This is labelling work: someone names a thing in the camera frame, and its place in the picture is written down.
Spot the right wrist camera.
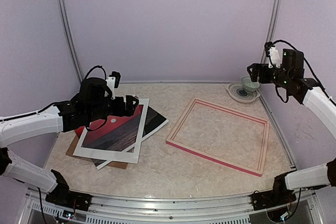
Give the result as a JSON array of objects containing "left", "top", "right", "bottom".
[{"left": 264, "top": 41, "right": 281, "bottom": 68}]

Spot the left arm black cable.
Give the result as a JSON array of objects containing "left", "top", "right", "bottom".
[{"left": 83, "top": 65, "right": 109, "bottom": 80}]

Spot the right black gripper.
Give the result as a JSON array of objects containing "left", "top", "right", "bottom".
[{"left": 247, "top": 62, "right": 291, "bottom": 89}]

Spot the left aluminium corner post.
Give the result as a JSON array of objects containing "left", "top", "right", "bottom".
[{"left": 57, "top": 0, "right": 84, "bottom": 82}]

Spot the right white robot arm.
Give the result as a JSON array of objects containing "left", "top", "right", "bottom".
[{"left": 247, "top": 63, "right": 335, "bottom": 205}]

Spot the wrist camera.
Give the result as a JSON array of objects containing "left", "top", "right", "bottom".
[
  {"left": 264, "top": 41, "right": 281, "bottom": 68},
  {"left": 106, "top": 71, "right": 121, "bottom": 90}
]

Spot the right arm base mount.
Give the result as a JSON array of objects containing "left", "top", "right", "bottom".
[{"left": 250, "top": 172, "right": 297, "bottom": 211}]

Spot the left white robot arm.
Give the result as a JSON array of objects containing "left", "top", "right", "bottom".
[{"left": 1, "top": 75, "right": 139, "bottom": 206}]

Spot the white photo mat border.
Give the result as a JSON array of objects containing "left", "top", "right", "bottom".
[{"left": 73, "top": 99, "right": 149, "bottom": 164}]

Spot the brown cardboard backing board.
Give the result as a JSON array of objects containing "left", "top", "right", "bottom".
[{"left": 66, "top": 137, "right": 128, "bottom": 169}]

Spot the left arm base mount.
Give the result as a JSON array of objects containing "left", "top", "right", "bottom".
[{"left": 46, "top": 169, "right": 92, "bottom": 211}]

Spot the white swirl pattern plate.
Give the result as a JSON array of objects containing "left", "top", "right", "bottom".
[{"left": 225, "top": 82, "right": 260, "bottom": 103}]

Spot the pale green ceramic bowl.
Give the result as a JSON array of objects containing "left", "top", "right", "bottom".
[{"left": 241, "top": 77, "right": 260, "bottom": 92}]

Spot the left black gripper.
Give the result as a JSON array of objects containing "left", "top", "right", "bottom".
[{"left": 87, "top": 95, "right": 139, "bottom": 123}]

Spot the pink wooden picture frame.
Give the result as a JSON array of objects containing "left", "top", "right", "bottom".
[{"left": 166, "top": 98, "right": 270, "bottom": 177}]

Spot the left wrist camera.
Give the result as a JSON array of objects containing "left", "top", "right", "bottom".
[{"left": 106, "top": 71, "right": 121, "bottom": 90}]

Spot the red sunset sea photo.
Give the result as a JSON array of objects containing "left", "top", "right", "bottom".
[{"left": 75, "top": 94, "right": 170, "bottom": 170}]

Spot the aluminium corner post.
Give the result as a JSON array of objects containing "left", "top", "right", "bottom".
[
  {"left": 57, "top": 0, "right": 84, "bottom": 82},
  {"left": 258, "top": 0, "right": 286, "bottom": 65}
]

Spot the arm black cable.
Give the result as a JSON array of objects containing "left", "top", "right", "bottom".
[
  {"left": 83, "top": 65, "right": 109, "bottom": 80},
  {"left": 271, "top": 39, "right": 336, "bottom": 105}
]

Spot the aluminium front rail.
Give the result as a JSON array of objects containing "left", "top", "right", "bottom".
[{"left": 15, "top": 189, "right": 324, "bottom": 223}]

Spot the right aluminium corner post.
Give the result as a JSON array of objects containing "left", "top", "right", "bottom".
[{"left": 258, "top": 0, "right": 286, "bottom": 65}]

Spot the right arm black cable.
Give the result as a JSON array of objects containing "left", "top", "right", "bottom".
[{"left": 271, "top": 39, "right": 336, "bottom": 105}]

